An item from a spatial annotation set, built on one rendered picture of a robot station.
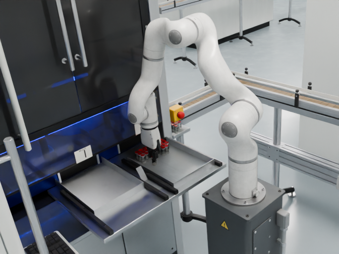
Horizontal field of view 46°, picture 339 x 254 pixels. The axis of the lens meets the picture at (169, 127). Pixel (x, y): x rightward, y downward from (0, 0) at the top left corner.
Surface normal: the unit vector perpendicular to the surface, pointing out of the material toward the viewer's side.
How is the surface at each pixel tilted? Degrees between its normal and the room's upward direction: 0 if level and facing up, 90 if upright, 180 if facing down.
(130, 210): 0
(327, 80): 90
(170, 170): 0
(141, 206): 0
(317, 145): 90
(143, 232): 90
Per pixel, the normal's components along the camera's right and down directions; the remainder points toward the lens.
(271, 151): -0.74, 0.37
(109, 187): -0.09, -0.89
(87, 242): 0.66, 0.29
